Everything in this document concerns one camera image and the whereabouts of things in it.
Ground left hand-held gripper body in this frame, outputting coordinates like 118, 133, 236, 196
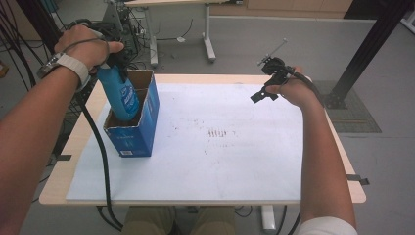
67, 18, 132, 71

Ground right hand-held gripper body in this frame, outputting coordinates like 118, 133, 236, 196
256, 37, 297, 93

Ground blue bottle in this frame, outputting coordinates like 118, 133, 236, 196
96, 64, 141, 122

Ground blue cardboard box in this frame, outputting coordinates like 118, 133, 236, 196
103, 69, 161, 159

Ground person's right hand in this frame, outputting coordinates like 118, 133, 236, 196
264, 66, 315, 109

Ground person's left hand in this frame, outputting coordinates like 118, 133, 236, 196
54, 23, 125, 71

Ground grey computer equipment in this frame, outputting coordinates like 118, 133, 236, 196
101, 0, 146, 68

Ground white-legged desk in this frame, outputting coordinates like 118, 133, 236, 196
124, 0, 245, 69

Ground white table mat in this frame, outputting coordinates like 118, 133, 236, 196
66, 82, 305, 203

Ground dark grey floor mat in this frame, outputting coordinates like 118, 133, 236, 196
312, 79, 383, 134

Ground black metal stand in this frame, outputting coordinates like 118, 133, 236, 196
322, 0, 415, 111

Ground white table leg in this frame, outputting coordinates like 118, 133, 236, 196
260, 205, 277, 232

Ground white sleeve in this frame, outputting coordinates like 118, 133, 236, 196
296, 216, 359, 235

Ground person's khaki trouser legs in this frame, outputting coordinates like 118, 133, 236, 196
120, 205, 237, 235

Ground beige strap wristwatch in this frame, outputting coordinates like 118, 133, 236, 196
36, 52, 91, 91

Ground black metal post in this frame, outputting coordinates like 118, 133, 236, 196
16, 0, 64, 55

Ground thick black gripper cable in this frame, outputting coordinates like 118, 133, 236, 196
75, 91, 125, 231

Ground bundle of black cables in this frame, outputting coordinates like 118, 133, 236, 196
0, 4, 37, 91

